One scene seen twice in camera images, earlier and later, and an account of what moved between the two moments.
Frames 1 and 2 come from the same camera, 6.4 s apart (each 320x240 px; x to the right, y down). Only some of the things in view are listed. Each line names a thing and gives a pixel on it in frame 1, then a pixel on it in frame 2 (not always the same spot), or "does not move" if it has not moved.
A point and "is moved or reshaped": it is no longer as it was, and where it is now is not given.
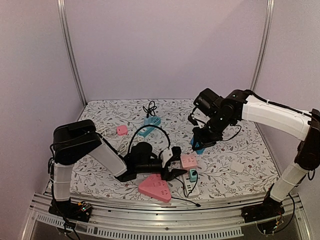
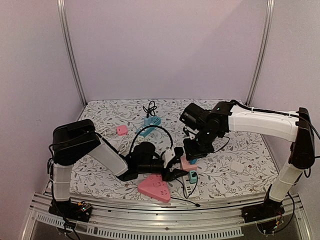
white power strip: x=188 y=186 does not move
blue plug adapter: x=199 y=151 is moved or reshaped
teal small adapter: x=193 y=178 does not move
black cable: x=151 y=107 does not move
